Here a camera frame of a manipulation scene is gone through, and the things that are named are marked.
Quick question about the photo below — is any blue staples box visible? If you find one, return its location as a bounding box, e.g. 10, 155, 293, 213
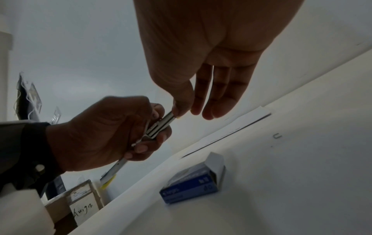
159, 151, 227, 204

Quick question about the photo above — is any labelled cardboard box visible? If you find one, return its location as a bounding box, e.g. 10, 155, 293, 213
43, 179, 106, 228

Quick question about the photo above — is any person's left hand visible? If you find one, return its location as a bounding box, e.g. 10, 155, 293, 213
46, 95, 172, 173

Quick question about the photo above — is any white paper sheet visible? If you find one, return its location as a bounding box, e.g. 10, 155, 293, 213
181, 106, 272, 159

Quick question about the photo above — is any black panel with cables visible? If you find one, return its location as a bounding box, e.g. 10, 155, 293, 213
15, 72, 43, 121

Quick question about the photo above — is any person's right hand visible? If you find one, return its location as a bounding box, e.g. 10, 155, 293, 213
133, 0, 306, 121

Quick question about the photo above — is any white foam block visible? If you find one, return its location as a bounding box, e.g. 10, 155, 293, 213
0, 183, 56, 235

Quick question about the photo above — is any silver stapler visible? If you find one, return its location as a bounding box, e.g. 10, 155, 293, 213
100, 110, 178, 190

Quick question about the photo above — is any dark blue box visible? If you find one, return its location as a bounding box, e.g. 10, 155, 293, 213
40, 175, 66, 201

